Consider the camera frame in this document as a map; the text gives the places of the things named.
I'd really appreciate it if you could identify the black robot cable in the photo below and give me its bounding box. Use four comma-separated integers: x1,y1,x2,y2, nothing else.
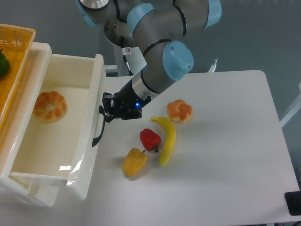
120,35,135,76

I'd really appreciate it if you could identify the orange woven basket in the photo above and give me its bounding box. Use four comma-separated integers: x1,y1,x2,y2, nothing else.
0,24,36,128

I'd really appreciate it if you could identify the yellow bell pepper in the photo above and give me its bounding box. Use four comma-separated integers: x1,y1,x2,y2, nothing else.
122,148,148,177

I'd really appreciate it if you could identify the white top drawer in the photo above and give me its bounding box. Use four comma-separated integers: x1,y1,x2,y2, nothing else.
10,54,105,200

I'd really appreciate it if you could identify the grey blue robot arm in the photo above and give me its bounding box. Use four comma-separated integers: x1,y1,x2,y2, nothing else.
76,0,222,122

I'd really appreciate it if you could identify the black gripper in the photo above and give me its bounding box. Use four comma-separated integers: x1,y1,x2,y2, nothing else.
102,82,151,123

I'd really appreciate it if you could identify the ring shaped bread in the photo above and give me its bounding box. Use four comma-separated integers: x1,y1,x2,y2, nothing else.
32,91,67,123

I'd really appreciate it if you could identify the black device at edge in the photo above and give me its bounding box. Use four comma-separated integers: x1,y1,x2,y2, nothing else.
285,191,301,216

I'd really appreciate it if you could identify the knotted bread roll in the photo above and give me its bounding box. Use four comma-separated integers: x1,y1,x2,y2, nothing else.
166,99,194,123

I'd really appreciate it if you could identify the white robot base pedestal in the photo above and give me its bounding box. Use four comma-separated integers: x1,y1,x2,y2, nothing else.
104,18,148,77

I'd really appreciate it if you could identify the white drawer cabinet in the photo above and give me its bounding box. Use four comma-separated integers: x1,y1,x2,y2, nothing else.
0,42,58,207

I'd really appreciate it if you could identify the yellow banana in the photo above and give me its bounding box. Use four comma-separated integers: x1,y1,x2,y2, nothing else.
151,116,176,166

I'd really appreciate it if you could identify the green bell pepper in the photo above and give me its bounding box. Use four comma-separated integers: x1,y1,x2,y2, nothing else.
0,49,10,77

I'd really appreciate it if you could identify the red bell pepper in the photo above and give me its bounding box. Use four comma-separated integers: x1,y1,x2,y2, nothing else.
139,128,161,153

